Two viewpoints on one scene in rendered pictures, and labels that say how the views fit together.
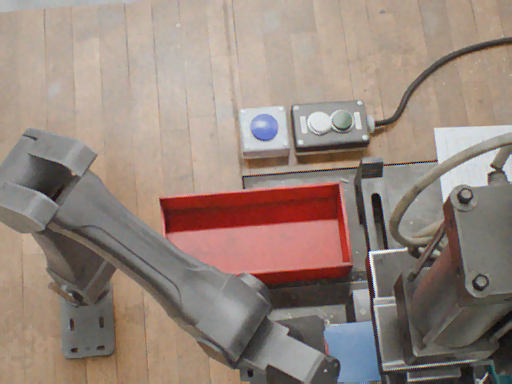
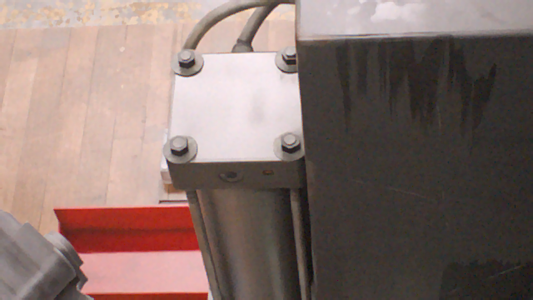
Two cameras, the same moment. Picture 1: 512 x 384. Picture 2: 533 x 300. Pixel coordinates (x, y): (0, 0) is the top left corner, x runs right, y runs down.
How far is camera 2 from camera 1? 42 cm
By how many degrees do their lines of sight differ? 18
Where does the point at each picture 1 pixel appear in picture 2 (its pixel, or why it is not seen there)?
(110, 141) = (27, 157)
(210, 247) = (108, 271)
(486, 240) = (201, 106)
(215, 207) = (122, 229)
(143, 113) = (67, 132)
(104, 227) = not seen: outside the picture
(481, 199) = (207, 65)
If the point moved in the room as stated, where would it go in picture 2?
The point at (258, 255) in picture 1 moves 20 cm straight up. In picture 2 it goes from (159, 283) to (130, 197)
